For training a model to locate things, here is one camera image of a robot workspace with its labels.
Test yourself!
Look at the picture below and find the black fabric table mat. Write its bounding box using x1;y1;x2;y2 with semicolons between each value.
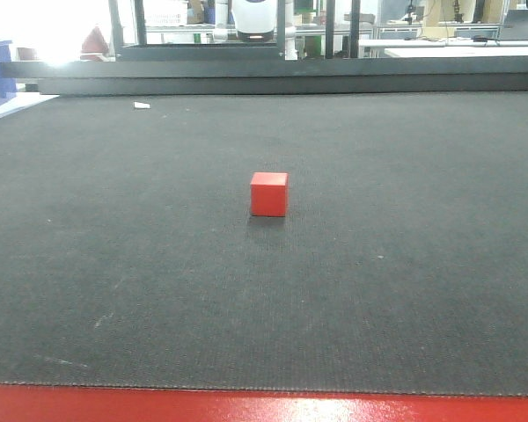
0;92;528;396

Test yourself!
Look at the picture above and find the white background table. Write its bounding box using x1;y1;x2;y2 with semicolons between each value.
359;39;528;58

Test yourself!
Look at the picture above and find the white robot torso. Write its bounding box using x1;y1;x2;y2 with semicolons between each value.
213;0;297;61

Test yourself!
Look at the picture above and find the red magnetic cube block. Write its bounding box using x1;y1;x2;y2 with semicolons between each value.
250;172;289;217

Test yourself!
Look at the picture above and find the red table edge strip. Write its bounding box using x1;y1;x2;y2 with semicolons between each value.
0;385;528;421

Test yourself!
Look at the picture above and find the black metal frame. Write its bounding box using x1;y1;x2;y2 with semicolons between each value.
0;1;528;96

